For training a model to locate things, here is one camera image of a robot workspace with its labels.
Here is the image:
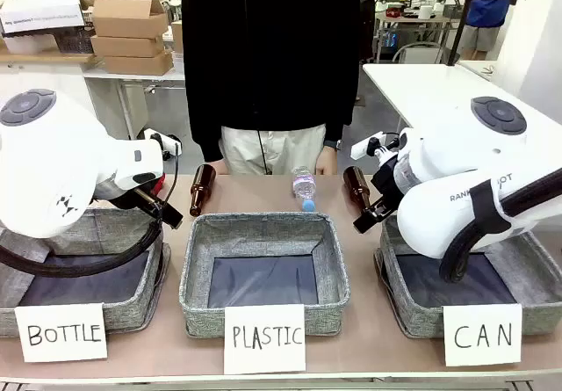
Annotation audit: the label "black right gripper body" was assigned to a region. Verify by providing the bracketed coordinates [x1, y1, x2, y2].
[371, 158, 407, 210]

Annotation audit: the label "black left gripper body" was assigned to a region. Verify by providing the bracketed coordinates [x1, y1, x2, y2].
[130, 186, 167, 221]

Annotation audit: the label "brown glass bottle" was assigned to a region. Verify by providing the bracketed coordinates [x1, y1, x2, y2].
[188, 163, 219, 218]
[342, 165, 375, 217]

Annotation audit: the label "clear plastic bottle blue cap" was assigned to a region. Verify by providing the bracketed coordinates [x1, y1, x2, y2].
[292, 165, 319, 213]

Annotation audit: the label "grey fabric basket bottle label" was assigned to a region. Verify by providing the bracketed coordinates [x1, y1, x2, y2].
[0, 206, 172, 339]

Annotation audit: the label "grey fabric basket plastic label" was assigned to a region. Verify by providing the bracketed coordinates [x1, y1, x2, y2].
[178, 212, 351, 338]

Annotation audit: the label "white paper sign CAN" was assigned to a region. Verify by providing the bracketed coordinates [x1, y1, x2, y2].
[442, 303, 523, 368]

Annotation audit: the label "grey fabric basket can label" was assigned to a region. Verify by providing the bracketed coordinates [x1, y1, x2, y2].
[373, 213, 562, 338]

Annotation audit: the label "person's left hand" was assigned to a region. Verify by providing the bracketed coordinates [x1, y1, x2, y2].
[315, 146, 338, 176]

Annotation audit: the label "white folding table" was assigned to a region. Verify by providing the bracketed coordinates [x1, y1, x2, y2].
[362, 62, 562, 166]

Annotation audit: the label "person's beige trousers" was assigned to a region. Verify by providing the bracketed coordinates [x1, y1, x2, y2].
[219, 123, 328, 176]

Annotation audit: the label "white desk with legs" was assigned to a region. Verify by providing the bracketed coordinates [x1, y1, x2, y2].
[83, 68, 186, 142]

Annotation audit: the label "grey metal chair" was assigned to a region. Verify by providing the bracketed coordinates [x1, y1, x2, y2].
[392, 41, 445, 64]

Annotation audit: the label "closed flat cardboard box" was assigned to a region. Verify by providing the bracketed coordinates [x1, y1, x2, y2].
[90, 34, 166, 58]
[103, 51, 175, 76]

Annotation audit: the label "white paper sign PLASTIC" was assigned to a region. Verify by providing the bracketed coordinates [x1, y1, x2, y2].
[223, 303, 307, 375]

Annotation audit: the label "white paper sign BOTTLE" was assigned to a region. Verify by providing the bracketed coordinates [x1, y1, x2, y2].
[14, 302, 109, 364]

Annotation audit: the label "background work table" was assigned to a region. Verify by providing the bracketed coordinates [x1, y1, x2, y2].
[374, 11, 462, 61]

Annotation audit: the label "small cardboard box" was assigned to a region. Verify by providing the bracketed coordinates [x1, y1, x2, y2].
[170, 20, 184, 54]

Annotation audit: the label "black mesh crate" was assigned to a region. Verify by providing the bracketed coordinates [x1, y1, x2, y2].
[54, 28, 96, 55]

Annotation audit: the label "black slanted pole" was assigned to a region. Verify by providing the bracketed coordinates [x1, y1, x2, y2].
[446, 0, 482, 67]

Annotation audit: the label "person's black sweater torso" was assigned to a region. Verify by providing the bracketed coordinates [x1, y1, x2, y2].
[181, 0, 363, 163]

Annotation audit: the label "open cardboard box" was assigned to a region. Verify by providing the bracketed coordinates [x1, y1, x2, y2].
[90, 0, 170, 39]

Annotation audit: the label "background person blue shorts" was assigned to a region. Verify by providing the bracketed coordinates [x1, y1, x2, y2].
[456, 0, 526, 61]

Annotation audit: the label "white box with text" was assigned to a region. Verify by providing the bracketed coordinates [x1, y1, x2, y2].
[0, 0, 87, 37]

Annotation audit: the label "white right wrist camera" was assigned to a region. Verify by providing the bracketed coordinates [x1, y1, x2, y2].
[349, 131, 401, 160]

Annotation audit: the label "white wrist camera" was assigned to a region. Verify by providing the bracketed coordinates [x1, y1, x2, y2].
[349, 131, 401, 160]
[143, 127, 182, 160]

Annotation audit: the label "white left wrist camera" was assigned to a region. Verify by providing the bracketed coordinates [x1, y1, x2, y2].
[143, 127, 182, 160]

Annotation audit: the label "black left arm cable bundle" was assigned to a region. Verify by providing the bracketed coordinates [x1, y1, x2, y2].
[0, 217, 164, 279]

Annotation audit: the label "black right arm cable sleeve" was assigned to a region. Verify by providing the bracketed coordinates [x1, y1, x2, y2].
[438, 169, 562, 285]

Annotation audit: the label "thin black hanging cord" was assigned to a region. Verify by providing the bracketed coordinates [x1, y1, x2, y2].
[256, 129, 270, 175]

